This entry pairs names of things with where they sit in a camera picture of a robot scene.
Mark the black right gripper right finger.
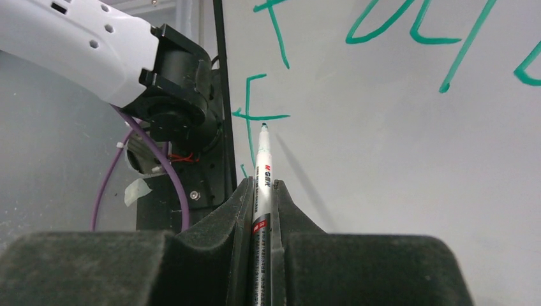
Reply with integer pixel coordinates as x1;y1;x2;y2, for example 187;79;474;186
270;180;325;305

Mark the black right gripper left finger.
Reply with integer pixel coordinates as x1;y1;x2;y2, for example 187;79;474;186
147;177;254;305

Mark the white green whiteboard marker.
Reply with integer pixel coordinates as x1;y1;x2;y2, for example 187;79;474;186
250;123;272;305

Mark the black framed whiteboard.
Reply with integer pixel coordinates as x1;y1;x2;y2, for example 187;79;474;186
221;1;540;305

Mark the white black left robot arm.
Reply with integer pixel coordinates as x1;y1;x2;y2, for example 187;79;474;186
1;1;221;153

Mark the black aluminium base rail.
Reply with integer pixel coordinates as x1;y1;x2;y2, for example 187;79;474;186
125;69;237;233

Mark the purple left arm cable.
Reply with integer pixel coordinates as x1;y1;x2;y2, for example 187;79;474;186
89;105;191;233

